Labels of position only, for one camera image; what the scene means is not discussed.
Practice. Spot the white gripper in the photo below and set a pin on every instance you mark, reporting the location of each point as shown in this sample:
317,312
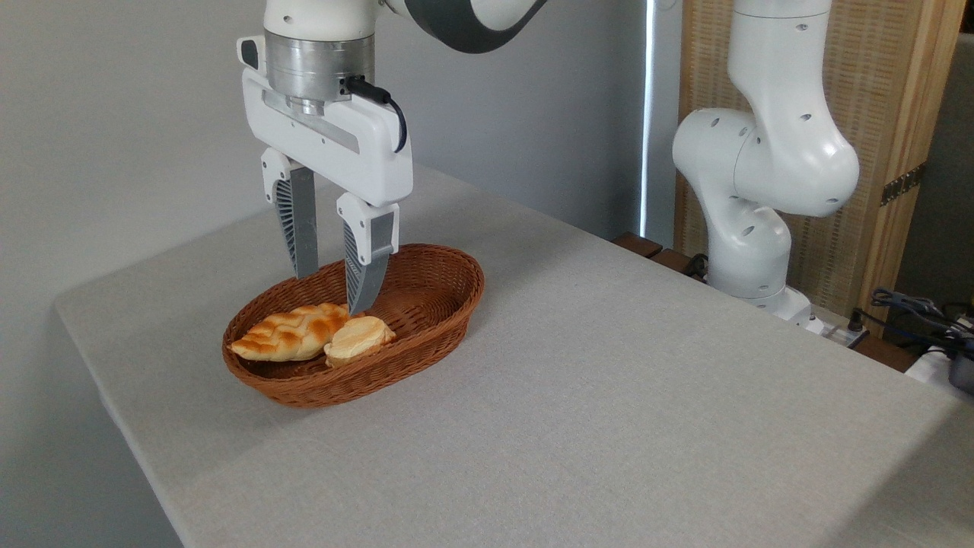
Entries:
358,152

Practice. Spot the braided golden bread loaf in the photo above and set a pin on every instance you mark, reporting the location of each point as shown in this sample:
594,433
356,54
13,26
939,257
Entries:
289,335

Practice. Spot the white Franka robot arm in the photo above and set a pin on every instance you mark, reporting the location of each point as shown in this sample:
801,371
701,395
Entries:
776,152

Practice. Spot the round pale bread roll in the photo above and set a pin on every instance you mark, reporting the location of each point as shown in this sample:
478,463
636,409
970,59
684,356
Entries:
358,339

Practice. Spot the brown wicker basket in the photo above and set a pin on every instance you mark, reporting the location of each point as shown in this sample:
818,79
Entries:
434,297

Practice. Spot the wooden rattan folding screen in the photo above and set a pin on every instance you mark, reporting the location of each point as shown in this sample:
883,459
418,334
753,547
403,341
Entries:
875,76

